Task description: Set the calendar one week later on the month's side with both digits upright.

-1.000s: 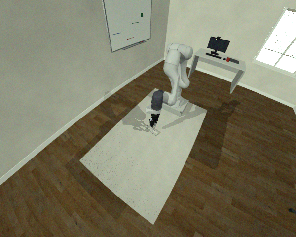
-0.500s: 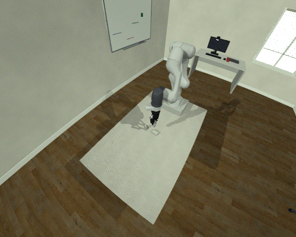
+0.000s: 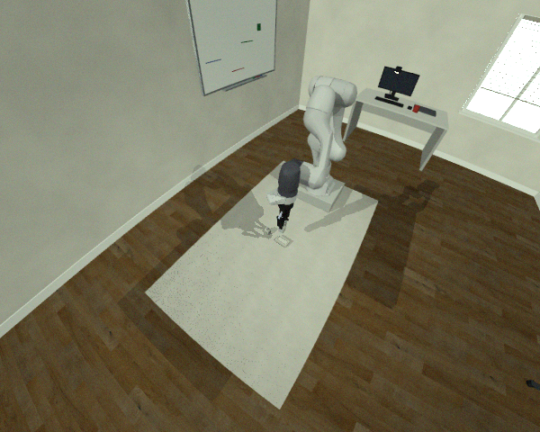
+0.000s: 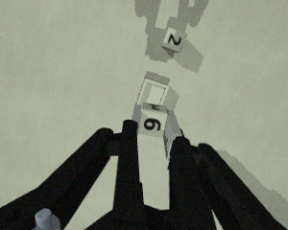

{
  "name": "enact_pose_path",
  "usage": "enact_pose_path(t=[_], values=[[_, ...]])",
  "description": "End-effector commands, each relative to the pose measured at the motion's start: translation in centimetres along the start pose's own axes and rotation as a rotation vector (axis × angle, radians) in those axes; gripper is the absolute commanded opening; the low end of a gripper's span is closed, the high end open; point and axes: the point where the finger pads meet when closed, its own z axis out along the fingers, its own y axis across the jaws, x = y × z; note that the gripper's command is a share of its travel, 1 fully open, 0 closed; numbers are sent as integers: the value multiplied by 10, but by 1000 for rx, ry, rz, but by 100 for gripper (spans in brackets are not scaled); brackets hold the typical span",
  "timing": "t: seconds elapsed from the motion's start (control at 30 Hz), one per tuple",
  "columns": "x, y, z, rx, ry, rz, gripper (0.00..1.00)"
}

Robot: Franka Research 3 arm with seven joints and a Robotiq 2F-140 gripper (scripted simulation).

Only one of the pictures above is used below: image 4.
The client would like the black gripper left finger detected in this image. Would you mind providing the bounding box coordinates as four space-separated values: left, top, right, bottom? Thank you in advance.
0 104 148 230

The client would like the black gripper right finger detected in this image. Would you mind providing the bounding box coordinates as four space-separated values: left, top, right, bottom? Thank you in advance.
163 109 288 230

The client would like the grey cube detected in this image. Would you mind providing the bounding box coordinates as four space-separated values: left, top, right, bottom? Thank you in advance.
138 103 168 138
161 28 187 53

